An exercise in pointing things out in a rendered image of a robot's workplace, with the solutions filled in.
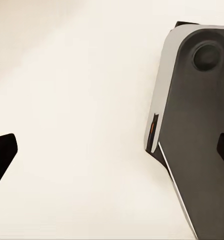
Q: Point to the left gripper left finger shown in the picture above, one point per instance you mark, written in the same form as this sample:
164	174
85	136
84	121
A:
8	150

